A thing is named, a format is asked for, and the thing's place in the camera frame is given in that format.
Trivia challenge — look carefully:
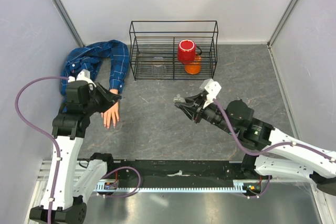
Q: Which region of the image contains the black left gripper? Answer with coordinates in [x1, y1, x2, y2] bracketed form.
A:
[83, 81, 121, 115]

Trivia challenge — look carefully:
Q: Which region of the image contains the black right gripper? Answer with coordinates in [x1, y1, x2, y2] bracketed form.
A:
[175, 91, 236, 135]

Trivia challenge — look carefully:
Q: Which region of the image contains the glitter nail polish bottle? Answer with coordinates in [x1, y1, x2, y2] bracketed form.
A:
[173, 94, 185, 103]

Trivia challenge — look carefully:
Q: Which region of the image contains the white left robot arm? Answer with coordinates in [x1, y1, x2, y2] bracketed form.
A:
[29, 77, 120, 223]

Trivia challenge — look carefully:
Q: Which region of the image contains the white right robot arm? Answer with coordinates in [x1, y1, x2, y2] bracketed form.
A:
[174, 91, 335, 196]

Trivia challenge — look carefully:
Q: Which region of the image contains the mannequin hand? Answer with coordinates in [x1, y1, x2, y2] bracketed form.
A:
[101, 102, 120, 129]

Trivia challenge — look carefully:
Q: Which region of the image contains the orange cup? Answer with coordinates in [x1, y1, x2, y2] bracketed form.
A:
[184, 55, 202, 75]

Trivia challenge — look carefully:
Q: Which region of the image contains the blue plaid shirt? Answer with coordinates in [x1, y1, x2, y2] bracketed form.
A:
[60, 40, 130, 93]

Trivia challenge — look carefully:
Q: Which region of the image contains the clear glass cup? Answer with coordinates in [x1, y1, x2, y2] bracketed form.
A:
[151, 57, 166, 78]

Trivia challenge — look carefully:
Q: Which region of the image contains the red ceramic mug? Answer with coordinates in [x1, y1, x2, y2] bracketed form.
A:
[177, 39, 202, 65]

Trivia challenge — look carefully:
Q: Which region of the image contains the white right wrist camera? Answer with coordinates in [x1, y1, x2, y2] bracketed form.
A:
[199, 79, 222, 108]

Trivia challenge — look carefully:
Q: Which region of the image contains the black wire rack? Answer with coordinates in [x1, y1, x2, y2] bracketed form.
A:
[129, 20, 218, 80]

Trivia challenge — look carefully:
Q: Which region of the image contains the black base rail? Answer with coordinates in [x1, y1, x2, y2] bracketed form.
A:
[85, 159, 272, 188]

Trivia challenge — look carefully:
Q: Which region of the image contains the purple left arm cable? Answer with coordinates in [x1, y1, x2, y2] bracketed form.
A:
[15, 76, 142, 224]

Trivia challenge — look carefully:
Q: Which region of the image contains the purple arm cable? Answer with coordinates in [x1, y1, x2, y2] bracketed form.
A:
[213, 98, 336, 200]
[15, 76, 142, 224]

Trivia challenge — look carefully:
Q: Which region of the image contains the aluminium left corner post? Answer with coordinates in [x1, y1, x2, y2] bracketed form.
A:
[52, 0, 85, 47]

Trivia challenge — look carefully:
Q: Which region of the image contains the aluminium corner post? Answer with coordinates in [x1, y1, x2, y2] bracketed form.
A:
[267, 0, 299, 49]
[52, 0, 85, 47]

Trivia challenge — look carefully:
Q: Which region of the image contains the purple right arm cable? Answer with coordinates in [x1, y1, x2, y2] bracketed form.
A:
[213, 98, 336, 200]

